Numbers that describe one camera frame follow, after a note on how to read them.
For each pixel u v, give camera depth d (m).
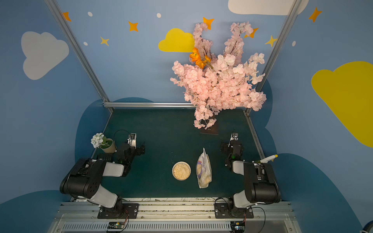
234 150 0.73
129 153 0.76
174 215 0.73
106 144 0.92
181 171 0.84
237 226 0.72
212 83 0.75
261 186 0.45
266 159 0.75
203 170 0.75
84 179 0.46
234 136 0.82
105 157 0.93
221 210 0.75
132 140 0.81
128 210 0.75
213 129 1.09
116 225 0.72
